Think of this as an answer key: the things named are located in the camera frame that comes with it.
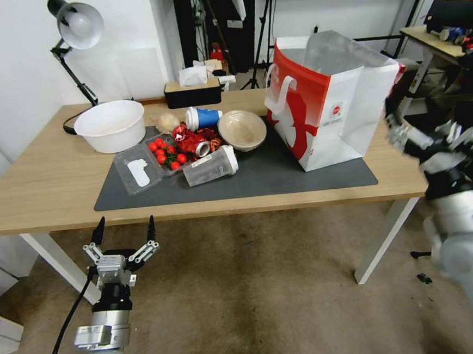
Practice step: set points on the black light stand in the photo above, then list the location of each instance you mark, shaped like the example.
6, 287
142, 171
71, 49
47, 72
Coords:
199, 20

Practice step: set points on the black floor debris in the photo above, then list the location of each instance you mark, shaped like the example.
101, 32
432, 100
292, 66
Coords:
424, 279

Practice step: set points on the red white delivery bag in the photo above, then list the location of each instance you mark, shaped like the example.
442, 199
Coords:
316, 97

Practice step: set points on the beige paper bowl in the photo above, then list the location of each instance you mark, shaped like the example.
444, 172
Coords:
243, 129

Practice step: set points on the wooden table white legs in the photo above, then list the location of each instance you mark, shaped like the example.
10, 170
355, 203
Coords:
36, 180

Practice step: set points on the black desk lamp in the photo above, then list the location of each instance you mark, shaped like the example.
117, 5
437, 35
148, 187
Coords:
81, 19

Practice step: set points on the dark grey desk mat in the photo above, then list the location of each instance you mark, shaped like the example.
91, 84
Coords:
261, 179

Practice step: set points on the black camera tripod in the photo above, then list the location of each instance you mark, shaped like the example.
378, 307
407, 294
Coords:
263, 23

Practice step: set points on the crushed red drink can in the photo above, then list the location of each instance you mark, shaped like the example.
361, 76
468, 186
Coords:
188, 140

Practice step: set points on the beige wrapped bread lump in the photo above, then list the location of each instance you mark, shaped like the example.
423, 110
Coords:
168, 120

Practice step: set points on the brown tangled rubber bands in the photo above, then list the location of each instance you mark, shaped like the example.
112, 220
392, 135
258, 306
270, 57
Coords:
215, 141

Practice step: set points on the large white plastic bowl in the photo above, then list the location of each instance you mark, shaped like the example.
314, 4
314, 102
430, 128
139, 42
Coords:
109, 127

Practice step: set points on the small white device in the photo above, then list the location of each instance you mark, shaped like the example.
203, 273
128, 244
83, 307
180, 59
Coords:
228, 80

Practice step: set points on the black tissue box wooden lid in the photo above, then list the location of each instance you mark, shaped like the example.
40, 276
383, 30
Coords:
192, 94

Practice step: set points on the white tissue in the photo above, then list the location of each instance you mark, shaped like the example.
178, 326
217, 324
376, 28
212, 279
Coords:
193, 75

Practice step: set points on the clear plastic cup with lid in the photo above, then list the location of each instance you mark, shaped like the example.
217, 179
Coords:
211, 166

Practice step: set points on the white drawer cabinet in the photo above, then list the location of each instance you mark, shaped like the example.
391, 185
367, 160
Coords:
2, 326

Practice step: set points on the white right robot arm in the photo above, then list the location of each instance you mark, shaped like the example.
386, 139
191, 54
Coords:
472, 264

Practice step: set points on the clear plastic clamshell container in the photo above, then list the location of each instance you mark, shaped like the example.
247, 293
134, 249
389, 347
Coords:
136, 172

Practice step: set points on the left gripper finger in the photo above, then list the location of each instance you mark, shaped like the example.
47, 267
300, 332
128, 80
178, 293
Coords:
98, 233
151, 230

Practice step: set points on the blue paper cup white lid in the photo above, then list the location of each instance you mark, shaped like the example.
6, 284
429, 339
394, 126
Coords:
207, 118

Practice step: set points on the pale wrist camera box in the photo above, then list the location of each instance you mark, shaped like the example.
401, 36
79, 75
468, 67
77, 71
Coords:
112, 265

